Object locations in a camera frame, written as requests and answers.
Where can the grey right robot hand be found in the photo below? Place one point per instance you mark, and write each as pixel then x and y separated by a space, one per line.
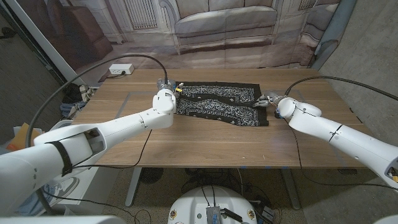
pixel 269 99

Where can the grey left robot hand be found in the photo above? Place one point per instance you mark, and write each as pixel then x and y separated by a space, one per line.
pixel 168 85

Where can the black paisley bandana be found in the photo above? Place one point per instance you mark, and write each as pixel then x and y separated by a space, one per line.
pixel 224 102

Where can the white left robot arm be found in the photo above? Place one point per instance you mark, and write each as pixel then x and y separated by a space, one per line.
pixel 93 140

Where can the grey finned electronics box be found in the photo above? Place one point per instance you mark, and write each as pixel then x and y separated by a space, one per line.
pixel 213 215

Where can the white power strip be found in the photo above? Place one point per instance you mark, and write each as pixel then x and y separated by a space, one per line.
pixel 121 68

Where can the printed sofa backdrop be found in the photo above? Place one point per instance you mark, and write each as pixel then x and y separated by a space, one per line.
pixel 217 31

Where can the plaid cloth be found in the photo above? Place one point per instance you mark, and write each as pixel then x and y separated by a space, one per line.
pixel 87 91

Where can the blue grey rolled backdrop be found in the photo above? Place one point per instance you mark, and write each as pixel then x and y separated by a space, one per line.
pixel 334 31

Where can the black bag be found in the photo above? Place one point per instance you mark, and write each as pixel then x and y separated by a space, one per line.
pixel 71 93

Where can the dark table leg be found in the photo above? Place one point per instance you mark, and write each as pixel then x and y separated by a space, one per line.
pixel 292 193

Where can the blue grey cloth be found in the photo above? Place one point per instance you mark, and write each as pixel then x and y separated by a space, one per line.
pixel 70 109

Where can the white table leg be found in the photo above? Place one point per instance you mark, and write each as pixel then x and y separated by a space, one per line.
pixel 133 186

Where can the white plastic bin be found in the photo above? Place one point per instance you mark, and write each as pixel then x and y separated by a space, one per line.
pixel 62 123

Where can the white robot torso base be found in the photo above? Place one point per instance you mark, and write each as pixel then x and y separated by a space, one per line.
pixel 192 202

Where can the black connector block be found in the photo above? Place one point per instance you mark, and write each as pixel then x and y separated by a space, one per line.
pixel 232 215

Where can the grey white sneaker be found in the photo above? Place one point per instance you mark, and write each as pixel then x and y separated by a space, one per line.
pixel 66 186

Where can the tan paper envelope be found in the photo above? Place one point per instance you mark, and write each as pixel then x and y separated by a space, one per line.
pixel 21 138

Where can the black clamp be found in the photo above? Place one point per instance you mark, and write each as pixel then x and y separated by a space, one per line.
pixel 7 32

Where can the white robot chest panel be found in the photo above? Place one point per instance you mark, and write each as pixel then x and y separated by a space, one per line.
pixel 62 221

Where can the person in blue jeans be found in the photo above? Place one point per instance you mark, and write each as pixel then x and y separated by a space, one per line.
pixel 31 202

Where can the white backdrop frame pole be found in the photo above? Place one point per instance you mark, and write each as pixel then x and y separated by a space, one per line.
pixel 46 43

